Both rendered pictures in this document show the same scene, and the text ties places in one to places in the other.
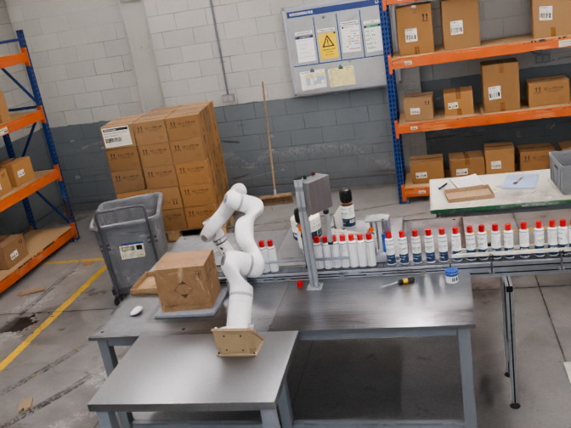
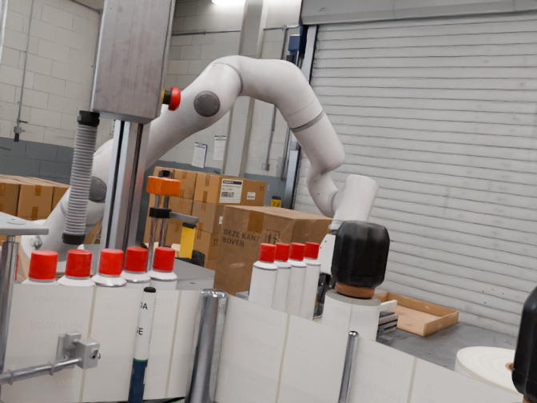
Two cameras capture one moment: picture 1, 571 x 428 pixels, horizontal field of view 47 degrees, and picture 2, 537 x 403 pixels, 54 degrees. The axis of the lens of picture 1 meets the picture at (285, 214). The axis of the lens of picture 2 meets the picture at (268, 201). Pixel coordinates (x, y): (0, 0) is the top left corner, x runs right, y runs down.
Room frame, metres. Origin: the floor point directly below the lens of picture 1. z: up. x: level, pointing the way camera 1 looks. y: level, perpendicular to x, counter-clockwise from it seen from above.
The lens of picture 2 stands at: (4.14, -0.89, 1.23)
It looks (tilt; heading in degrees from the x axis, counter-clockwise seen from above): 3 degrees down; 113
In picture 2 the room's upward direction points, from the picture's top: 8 degrees clockwise
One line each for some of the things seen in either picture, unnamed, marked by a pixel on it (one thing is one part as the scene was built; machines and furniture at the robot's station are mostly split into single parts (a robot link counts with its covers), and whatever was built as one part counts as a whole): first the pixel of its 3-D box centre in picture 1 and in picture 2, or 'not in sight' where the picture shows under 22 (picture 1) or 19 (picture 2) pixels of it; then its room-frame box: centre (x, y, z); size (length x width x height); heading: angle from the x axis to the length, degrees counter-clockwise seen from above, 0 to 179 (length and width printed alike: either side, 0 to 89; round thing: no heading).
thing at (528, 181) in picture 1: (520, 181); not in sight; (4.85, -1.84, 0.81); 0.32 x 0.24 x 0.01; 151
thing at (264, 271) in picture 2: (272, 256); (261, 293); (3.74, 0.12, 0.98); 0.05 x 0.05 x 0.20
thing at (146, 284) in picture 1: (160, 281); (403, 311); (3.94, 0.87, 0.85); 0.30 x 0.26 x 0.04; 75
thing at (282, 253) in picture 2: (263, 256); (276, 290); (3.75, 0.17, 0.98); 0.05 x 0.05 x 0.20
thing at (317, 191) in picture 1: (313, 194); (132, 60); (3.58, -0.18, 1.38); 0.17 x 0.10 x 0.19; 130
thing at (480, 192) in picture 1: (468, 194); not in sight; (4.73, -1.40, 0.82); 0.34 x 0.24 x 0.03; 82
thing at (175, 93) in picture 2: not in sight; (170, 97); (3.66, -0.18, 1.33); 0.04 x 0.03 x 0.04; 130
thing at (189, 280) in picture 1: (188, 280); (278, 255); (3.57, 0.63, 0.99); 0.30 x 0.24 x 0.27; 80
